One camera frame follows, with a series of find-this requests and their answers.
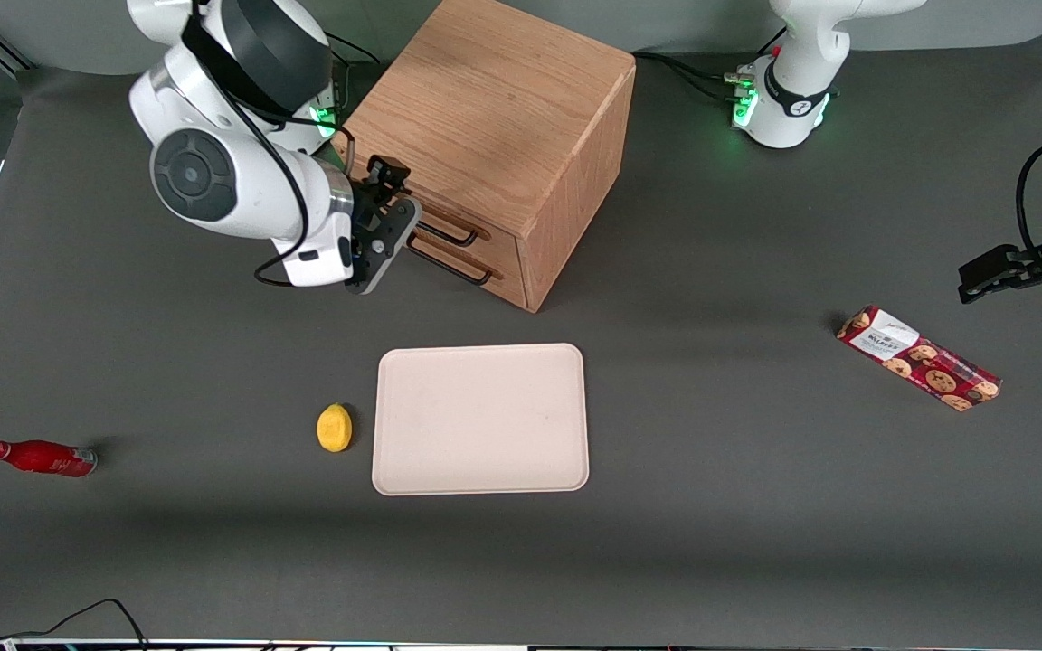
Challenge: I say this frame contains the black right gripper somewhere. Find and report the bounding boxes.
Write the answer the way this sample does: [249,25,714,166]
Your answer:
[344,155,423,296]

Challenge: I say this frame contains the black metal drawer handle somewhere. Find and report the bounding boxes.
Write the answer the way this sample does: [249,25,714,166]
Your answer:
[407,235,494,288]
[411,211,479,249]

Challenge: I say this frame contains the oak wooden drawer cabinet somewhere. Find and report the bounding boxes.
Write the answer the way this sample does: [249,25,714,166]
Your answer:
[331,0,638,314]

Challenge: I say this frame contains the red cookie box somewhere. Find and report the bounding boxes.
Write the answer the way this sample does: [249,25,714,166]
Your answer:
[836,305,1002,413]

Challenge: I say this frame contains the yellow lemon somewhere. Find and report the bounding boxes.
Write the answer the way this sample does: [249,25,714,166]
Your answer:
[317,403,354,453]

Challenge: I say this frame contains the beige plastic tray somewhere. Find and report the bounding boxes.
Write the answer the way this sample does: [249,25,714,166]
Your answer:
[372,343,591,497]

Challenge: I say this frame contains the red bottle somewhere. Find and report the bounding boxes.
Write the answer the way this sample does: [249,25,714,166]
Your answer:
[0,439,99,478]

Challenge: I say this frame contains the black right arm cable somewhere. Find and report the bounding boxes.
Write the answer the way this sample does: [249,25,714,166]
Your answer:
[179,0,359,289]

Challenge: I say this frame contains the black right base cables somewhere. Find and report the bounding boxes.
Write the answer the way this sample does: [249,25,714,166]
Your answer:
[324,30,384,114]

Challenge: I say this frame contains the black base cables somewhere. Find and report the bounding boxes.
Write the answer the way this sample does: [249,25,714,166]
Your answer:
[324,30,384,114]
[634,27,789,106]

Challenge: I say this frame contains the black left base cables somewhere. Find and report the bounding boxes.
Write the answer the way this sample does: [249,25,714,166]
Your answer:
[634,27,789,106]

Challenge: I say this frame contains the thin black floor cable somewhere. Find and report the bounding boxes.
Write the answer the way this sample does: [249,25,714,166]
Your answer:
[0,598,149,649]

